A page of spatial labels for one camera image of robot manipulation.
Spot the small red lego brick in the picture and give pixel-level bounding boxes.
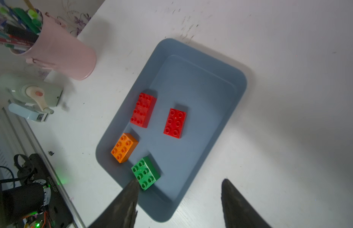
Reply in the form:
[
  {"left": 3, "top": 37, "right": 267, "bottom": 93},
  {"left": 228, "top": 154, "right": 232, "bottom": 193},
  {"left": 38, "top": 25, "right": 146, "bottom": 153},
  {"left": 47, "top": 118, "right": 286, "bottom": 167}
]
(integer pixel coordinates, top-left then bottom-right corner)
[{"left": 164, "top": 108, "right": 187, "bottom": 139}]

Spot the pen cup with pens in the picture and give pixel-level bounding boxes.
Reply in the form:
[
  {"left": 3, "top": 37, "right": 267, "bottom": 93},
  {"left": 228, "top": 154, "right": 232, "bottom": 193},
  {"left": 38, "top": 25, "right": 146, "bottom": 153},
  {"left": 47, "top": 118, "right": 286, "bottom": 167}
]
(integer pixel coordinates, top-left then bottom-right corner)
[{"left": 0, "top": 1, "right": 96, "bottom": 80}]

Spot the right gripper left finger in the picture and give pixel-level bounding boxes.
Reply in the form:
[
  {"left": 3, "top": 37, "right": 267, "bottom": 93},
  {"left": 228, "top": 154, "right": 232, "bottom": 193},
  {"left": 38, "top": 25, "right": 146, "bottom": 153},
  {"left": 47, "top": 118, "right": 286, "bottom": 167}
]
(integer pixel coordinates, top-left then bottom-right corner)
[{"left": 89, "top": 180, "right": 139, "bottom": 228}]

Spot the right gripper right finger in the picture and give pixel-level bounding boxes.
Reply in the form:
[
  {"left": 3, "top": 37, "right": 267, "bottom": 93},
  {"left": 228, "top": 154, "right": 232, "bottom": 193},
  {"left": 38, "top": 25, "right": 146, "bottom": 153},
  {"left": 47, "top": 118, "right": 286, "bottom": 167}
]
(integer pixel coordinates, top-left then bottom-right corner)
[{"left": 221, "top": 179, "right": 270, "bottom": 228}]

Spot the green lego brick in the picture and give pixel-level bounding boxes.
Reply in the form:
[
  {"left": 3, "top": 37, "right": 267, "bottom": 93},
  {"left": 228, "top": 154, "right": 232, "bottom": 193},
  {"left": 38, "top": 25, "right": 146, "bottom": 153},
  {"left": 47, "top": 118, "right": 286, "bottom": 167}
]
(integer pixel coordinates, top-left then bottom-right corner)
[{"left": 131, "top": 156, "right": 160, "bottom": 191}]

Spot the long red lego brick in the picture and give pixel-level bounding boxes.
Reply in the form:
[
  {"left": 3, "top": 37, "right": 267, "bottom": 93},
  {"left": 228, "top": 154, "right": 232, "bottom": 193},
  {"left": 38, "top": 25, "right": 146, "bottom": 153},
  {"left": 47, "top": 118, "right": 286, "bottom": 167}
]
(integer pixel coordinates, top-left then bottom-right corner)
[{"left": 130, "top": 93, "right": 157, "bottom": 128}]

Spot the pale blue small box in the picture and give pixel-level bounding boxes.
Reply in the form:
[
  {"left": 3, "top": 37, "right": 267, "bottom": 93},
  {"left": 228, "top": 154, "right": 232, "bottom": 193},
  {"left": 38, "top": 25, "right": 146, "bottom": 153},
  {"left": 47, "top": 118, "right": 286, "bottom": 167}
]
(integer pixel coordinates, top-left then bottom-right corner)
[{"left": 8, "top": 103, "right": 48, "bottom": 122}]

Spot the orange lego brick lower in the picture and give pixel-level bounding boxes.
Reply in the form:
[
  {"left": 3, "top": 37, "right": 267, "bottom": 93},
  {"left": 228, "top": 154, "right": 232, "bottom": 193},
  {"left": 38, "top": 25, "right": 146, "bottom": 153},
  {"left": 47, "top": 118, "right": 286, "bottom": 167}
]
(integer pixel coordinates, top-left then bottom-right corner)
[{"left": 111, "top": 133, "right": 138, "bottom": 163}]

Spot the blue-grey plastic tray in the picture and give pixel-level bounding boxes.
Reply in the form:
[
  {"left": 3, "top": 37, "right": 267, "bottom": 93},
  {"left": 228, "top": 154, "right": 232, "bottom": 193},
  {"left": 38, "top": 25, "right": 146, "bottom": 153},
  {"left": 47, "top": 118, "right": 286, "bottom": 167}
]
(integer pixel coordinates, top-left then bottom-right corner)
[{"left": 96, "top": 39, "right": 247, "bottom": 222}]

